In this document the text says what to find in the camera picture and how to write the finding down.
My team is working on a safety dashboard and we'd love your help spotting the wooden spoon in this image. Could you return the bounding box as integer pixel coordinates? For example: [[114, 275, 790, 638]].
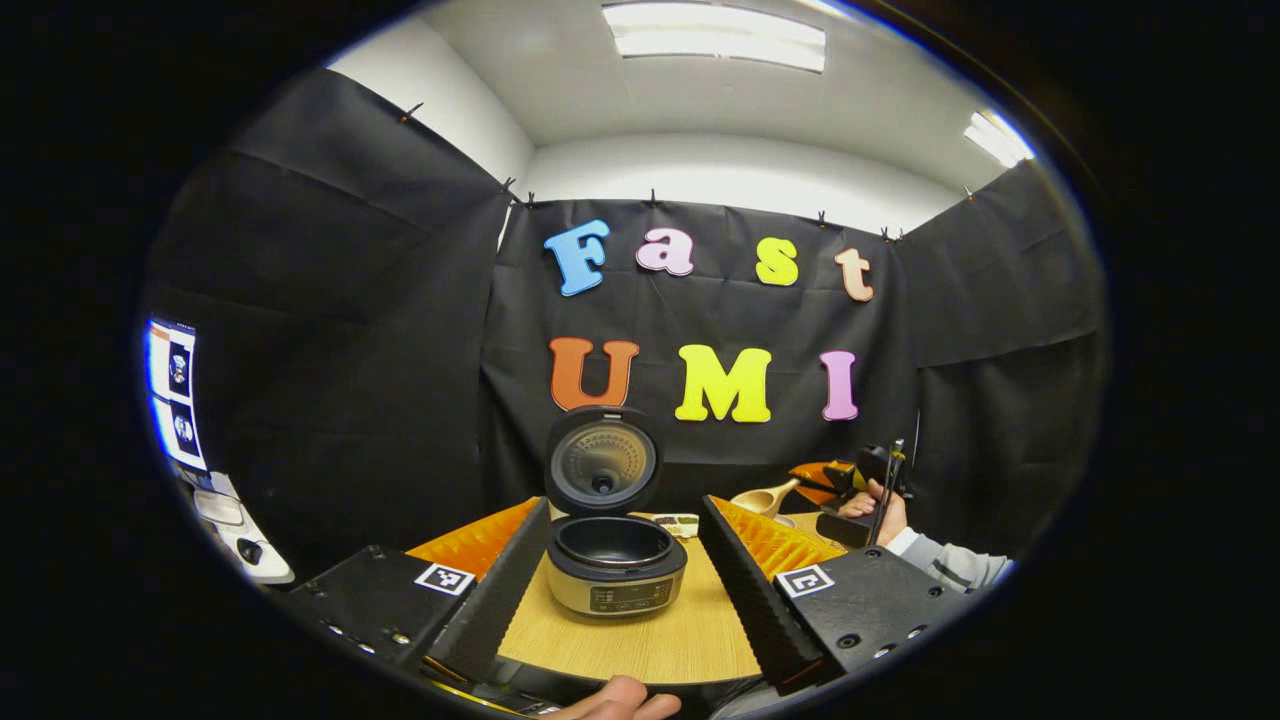
[[730, 478, 801, 518]]

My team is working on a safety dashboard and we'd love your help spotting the grey rice cooker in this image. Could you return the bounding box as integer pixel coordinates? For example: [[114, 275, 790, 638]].
[[543, 405, 689, 621]]

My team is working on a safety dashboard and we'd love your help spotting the white side desk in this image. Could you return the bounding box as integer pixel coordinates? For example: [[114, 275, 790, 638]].
[[190, 470, 296, 586]]

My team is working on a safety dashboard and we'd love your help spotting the computer monitor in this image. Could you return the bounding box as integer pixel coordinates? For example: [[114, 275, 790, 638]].
[[148, 318, 208, 471]]

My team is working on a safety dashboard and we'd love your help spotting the large ceiling light panel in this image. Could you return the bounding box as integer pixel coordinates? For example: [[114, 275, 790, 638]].
[[600, 0, 829, 74]]

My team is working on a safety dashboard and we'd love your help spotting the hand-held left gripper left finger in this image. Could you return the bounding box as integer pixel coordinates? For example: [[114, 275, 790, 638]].
[[290, 497, 553, 684]]

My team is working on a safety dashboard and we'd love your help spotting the small ceiling light panel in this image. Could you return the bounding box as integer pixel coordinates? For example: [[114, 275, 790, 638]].
[[963, 108, 1036, 169]]

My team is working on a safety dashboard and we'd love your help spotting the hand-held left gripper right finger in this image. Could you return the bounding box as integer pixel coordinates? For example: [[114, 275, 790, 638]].
[[698, 494, 976, 696]]

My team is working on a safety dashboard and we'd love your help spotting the black backdrop cloth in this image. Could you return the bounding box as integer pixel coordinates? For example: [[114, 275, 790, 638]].
[[140, 68, 1106, 591]]

